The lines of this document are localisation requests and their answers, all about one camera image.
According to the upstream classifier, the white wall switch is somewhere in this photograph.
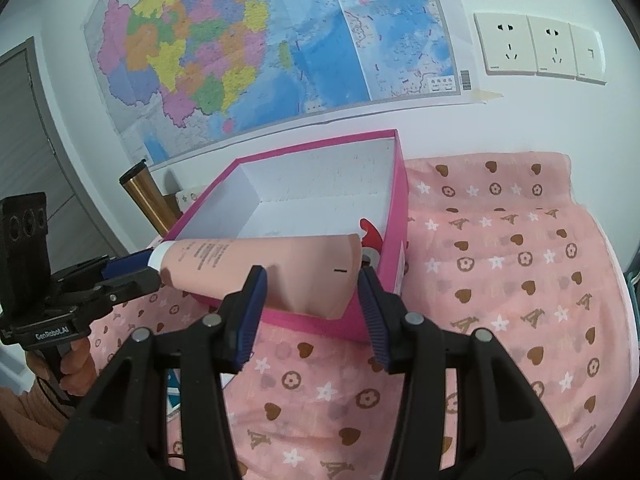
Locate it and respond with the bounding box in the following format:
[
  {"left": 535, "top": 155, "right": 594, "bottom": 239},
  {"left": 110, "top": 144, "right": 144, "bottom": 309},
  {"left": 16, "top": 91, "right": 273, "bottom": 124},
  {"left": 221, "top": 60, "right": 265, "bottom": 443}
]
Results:
[{"left": 570, "top": 24, "right": 609, "bottom": 85}]

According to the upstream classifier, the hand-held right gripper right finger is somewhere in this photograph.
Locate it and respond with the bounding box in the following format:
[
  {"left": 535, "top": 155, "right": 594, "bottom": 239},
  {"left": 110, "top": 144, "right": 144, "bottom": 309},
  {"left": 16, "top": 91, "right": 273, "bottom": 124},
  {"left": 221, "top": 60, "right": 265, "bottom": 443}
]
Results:
[{"left": 356, "top": 266, "right": 576, "bottom": 480}]

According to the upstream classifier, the gold thermos cup black lid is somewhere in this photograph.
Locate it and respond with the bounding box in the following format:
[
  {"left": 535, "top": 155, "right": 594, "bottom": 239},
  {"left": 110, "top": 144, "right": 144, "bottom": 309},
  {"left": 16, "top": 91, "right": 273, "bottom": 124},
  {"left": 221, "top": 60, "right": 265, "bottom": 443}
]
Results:
[{"left": 119, "top": 159, "right": 181, "bottom": 237}]

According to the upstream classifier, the wall map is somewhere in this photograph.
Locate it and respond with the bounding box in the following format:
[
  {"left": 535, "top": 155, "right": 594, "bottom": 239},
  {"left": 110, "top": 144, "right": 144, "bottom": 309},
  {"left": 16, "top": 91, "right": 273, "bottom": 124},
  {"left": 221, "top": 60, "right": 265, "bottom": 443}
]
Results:
[{"left": 82, "top": 0, "right": 503, "bottom": 166}]

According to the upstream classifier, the pink printed cloth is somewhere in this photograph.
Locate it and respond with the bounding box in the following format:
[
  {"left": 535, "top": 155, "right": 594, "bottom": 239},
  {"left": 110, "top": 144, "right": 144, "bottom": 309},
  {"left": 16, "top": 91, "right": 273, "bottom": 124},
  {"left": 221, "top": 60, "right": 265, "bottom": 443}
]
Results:
[{"left": 90, "top": 150, "right": 631, "bottom": 480}]

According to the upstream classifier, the person's left hand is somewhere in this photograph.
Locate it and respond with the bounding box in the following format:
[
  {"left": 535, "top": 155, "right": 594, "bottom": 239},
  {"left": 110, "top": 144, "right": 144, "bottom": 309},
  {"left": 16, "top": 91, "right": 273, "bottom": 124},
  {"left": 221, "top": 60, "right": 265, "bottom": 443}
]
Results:
[{"left": 25, "top": 337, "right": 101, "bottom": 397}]

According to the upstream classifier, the person's left forearm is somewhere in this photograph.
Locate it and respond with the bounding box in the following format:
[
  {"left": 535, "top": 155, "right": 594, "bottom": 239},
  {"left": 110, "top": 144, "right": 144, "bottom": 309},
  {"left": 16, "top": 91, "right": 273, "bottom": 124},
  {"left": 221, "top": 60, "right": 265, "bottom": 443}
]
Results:
[{"left": 0, "top": 385, "right": 78, "bottom": 463}]

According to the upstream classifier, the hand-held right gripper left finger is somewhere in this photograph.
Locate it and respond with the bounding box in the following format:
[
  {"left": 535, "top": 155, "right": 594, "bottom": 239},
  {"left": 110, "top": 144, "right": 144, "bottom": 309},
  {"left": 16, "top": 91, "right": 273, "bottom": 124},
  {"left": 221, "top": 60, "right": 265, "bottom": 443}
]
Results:
[{"left": 47, "top": 265, "right": 268, "bottom": 480}]

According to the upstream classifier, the pink cardboard box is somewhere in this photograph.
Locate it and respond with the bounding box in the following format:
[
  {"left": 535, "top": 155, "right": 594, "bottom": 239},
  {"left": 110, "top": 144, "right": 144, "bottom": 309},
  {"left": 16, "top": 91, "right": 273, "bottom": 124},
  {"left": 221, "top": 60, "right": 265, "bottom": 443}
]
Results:
[{"left": 162, "top": 129, "right": 413, "bottom": 343}]

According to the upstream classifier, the white patterned box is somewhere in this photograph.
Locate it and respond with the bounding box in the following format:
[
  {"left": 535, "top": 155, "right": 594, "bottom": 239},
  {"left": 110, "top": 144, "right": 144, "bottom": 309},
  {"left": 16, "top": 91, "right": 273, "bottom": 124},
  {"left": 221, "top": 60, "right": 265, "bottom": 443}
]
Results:
[{"left": 176, "top": 186, "right": 216, "bottom": 208}]

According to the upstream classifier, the blue packet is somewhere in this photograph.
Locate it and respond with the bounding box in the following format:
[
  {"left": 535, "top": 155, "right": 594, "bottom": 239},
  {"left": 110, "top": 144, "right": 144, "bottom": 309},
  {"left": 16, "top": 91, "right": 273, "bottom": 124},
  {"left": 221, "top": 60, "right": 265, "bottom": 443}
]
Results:
[{"left": 165, "top": 367, "right": 184, "bottom": 414}]

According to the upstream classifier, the white wall socket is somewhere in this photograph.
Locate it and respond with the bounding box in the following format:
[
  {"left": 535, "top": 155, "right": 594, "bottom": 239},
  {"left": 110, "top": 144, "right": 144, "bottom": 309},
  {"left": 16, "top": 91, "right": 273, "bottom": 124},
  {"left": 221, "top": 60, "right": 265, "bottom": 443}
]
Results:
[
  {"left": 472, "top": 11, "right": 538, "bottom": 76},
  {"left": 527, "top": 15, "right": 579, "bottom": 79}
]

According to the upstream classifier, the large peach tube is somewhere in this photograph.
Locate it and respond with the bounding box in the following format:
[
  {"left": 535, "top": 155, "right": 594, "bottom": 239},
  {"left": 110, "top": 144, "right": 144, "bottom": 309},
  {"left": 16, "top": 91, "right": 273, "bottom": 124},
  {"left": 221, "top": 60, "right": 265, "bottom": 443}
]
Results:
[{"left": 149, "top": 232, "right": 363, "bottom": 321}]

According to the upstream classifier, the red plastic item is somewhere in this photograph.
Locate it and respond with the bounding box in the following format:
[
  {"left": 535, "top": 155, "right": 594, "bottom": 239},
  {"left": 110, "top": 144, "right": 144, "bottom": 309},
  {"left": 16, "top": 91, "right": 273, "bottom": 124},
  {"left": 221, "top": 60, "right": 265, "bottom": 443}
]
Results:
[{"left": 359, "top": 217, "right": 386, "bottom": 268}]

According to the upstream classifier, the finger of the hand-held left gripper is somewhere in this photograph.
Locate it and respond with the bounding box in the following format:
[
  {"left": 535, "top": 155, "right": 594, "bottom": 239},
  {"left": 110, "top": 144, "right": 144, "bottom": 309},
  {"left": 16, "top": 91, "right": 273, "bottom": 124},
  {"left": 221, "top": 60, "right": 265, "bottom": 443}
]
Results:
[
  {"left": 52, "top": 249, "right": 153, "bottom": 286},
  {"left": 59, "top": 265, "right": 164, "bottom": 319}
]

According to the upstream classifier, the grey door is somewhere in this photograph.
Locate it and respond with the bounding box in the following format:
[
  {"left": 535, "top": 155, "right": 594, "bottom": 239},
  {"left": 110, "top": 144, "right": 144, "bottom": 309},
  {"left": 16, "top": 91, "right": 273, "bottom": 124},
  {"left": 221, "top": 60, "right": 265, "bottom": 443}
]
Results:
[{"left": 0, "top": 36, "right": 136, "bottom": 281}]

